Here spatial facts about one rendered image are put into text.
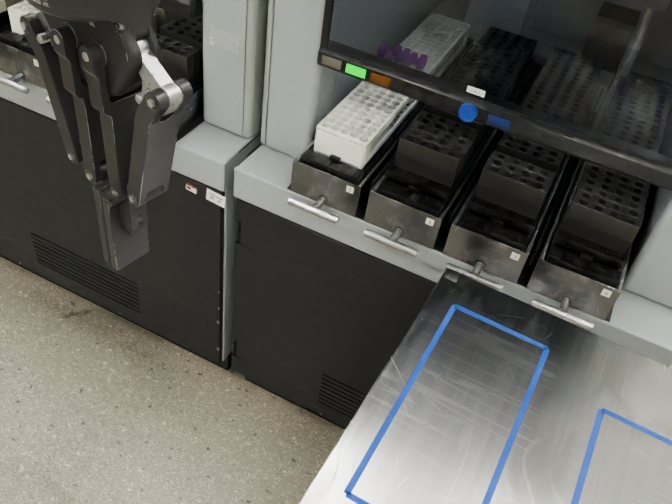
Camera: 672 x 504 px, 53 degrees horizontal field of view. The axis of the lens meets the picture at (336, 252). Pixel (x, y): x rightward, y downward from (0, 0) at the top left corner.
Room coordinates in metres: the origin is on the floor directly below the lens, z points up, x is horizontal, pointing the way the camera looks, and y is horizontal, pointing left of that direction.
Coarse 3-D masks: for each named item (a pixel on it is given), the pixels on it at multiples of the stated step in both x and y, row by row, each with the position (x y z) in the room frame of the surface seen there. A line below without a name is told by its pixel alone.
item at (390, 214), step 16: (480, 160) 1.12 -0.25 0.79; (384, 176) 0.99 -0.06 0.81; (464, 176) 1.04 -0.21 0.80; (384, 192) 0.94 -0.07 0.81; (400, 192) 0.94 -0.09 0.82; (416, 192) 0.94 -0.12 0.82; (368, 208) 0.94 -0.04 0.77; (384, 208) 0.93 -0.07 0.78; (400, 208) 0.92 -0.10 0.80; (416, 208) 0.92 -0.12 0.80; (432, 208) 0.91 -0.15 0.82; (448, 208) 0.93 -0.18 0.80; (384, 224) 0.93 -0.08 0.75; (400, 224) 0.92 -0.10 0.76; (416, 224) 0.91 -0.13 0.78; (432, 224) 0.90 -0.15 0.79; (384, 240) 0.88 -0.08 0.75; (416, 240) 0.91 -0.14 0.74; (432, 240) 0.90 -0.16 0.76; (416, 256) 0.87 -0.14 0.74
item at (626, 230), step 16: (576, 208) 0.90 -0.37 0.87; (592, 208) 0.90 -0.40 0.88; (608, 208) 0.91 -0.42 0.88; (576, 224) 0.90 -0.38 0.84; (592, 224) 0.89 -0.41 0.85; (608, 224) 0.88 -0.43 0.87; (624, 224) 0.88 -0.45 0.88; (640, 224) 0.88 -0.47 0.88; (592, 240) 0.89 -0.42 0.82; (608, 240) 0.88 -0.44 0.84; (624, 240) 0.87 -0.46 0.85
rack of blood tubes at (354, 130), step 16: (352, 96) 1.15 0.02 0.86; (368, 96) 1.16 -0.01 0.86; (384, 96) 1.17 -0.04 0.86; (400, 96) 1.18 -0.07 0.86; (336, 112) 1.08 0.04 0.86; (352, 112) 1.09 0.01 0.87; (368, 112) 1.10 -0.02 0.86; (384, 112) 1.11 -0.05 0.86; (400, 112) 1.21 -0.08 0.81; (320, 128) 1.02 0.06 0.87; (336, 128) 1.04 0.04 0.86; (352, 128) 1.05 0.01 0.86; (368, 128) 1.05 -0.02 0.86; (384, 128) 1.07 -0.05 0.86; (320, 144) 1.02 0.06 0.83; (336, 144) 1.01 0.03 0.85; (352, 144) 1.00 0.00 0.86; (368, 144) 1.00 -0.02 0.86; (352, 160) 0.99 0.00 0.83; (368, 160) 1.01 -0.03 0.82
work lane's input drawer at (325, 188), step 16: (416, 112) 1.23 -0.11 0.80; (400, 128) 1.15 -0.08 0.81; (384, 144) 1.08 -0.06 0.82; (304, 160) 0.99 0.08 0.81; (320, 160) 0.99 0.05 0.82; (336, 160) 0.99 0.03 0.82; (384, 160) 1.05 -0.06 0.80; (304, 176) 0.98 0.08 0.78; (320, 176) 0.97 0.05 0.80; (336, 176) 0.97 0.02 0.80; (352, 176) 0.96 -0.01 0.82; (368, 176) 0.99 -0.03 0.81; (304, 192) 0.98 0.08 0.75; (320, 192) 0.97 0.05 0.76; (336, 192) 0.96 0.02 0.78; (352, 192) 0.95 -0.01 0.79; (368, 192) 0.99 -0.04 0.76; (304, 208) 0.93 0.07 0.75; (336, 208) 0.96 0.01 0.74; (352, 208) 0.95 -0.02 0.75
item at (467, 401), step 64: (448, 320) 0.66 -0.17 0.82; (512, 320) 0.68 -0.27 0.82; (384, 384) 0.53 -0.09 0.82; (448, 384) 0.55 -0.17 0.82; (512, 384) 0.56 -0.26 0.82; (576, 384) 0.58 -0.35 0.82; (640, 384) 0.60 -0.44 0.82; (384, 448) 0.44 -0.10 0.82; (448, 448) 0.45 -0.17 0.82; (512, 448) 0.47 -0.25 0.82; (576, 448) 0.48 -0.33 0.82; (640, 448) 0.50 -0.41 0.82
